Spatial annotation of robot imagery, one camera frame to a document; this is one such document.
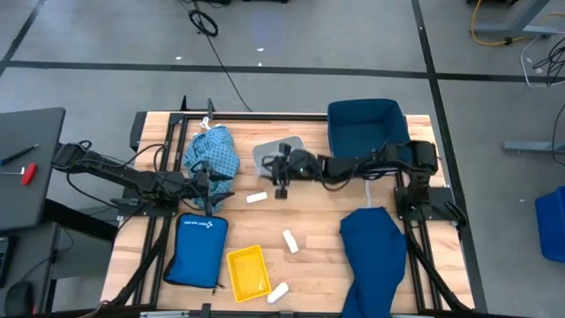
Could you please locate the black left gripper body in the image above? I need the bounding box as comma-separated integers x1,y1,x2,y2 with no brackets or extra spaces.
176,167,214,217

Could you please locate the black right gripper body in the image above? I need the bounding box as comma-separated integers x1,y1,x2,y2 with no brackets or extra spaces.
273,141,320,200

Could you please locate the grey plastic bin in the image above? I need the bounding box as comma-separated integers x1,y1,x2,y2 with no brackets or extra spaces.
252,135,306,177

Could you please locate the navy fabric storage bin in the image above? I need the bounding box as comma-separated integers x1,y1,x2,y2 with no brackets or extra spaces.
326,98,414,161

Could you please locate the yellow plastic basket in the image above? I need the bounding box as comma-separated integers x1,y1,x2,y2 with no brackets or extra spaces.
226,244,273,304

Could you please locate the blue patterned gown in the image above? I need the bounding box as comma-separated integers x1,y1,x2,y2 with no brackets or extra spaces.
182,124,242,212

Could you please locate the blue first aid pouch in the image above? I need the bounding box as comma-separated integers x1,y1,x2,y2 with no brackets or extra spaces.
162,212,230,296

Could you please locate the dark blue cloth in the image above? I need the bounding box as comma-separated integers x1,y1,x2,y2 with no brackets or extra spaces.
338,206,409,318

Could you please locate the silver aluminium extrusion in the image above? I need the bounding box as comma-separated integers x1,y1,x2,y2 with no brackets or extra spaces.
139,310,192,318

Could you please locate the dark grey desk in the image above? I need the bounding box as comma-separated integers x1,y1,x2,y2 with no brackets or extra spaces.
0,107,67,233

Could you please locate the black pen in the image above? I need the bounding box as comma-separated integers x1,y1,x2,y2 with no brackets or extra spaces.
0,142,41,167

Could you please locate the black computer mouse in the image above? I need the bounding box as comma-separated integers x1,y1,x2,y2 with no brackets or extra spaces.
4,281,35,317

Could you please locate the grey stand foot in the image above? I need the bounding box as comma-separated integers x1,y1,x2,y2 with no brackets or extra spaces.
503,140,565,155

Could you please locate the blue plastic crate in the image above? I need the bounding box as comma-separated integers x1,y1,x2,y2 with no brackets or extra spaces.
534,185,565,264

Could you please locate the grey table base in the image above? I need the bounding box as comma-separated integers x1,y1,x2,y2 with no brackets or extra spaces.
473,0,565,39

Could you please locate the black coiled cable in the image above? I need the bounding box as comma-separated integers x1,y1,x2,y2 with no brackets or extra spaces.
178,0,253,113

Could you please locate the red-handled tool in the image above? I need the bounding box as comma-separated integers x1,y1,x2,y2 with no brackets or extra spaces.
0,162,39,186

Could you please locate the thick yellow cable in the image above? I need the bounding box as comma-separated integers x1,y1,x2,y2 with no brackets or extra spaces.
469,0,565,48

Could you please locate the white cable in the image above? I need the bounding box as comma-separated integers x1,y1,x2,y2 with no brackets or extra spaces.
519,36,565,89

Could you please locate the black cable bundle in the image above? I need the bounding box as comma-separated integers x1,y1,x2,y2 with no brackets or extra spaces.
531,36,565,87

